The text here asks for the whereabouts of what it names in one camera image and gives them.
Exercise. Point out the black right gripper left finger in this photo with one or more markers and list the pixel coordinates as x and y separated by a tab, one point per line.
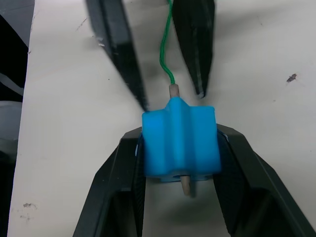
116	187

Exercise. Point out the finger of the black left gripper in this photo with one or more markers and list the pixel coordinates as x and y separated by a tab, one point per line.
197	44
118	47

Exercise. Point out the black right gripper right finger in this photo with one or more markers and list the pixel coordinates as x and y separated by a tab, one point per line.
249	187

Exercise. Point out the green lace with wooden tip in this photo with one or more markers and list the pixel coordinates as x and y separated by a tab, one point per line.
173	91

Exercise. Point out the blue star-shaped block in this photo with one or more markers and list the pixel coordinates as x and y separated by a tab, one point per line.
180	140

